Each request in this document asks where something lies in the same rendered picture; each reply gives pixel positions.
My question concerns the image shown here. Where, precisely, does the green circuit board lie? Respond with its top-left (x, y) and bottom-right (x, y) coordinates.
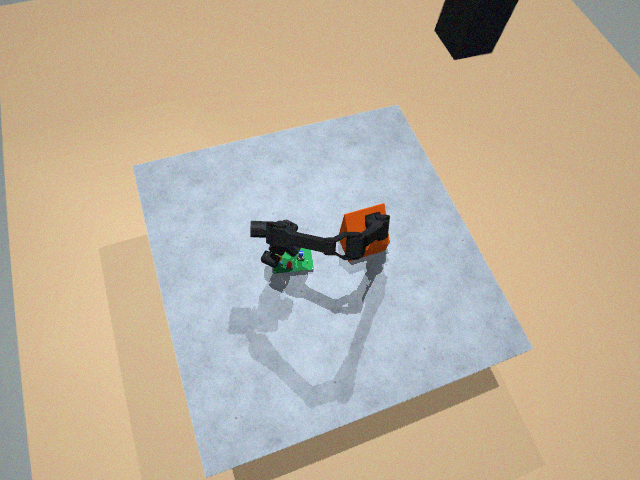
top-left (273, 248), bottom-right (314, 274)

